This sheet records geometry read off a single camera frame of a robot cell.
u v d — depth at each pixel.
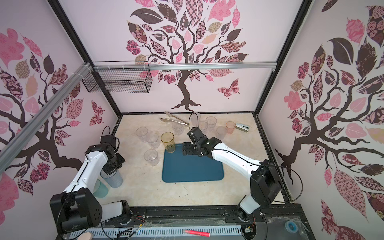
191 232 0.69
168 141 0.89
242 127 1.09
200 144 0.62
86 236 0.66
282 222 0.72
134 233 0.69
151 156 0.95
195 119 1.10
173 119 1.15
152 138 1.01
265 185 0.43
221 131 1.06
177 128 1.08
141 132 1.04
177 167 0.90
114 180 0.78
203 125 1.09
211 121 1.11
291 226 0.71
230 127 1.06
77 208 0.40
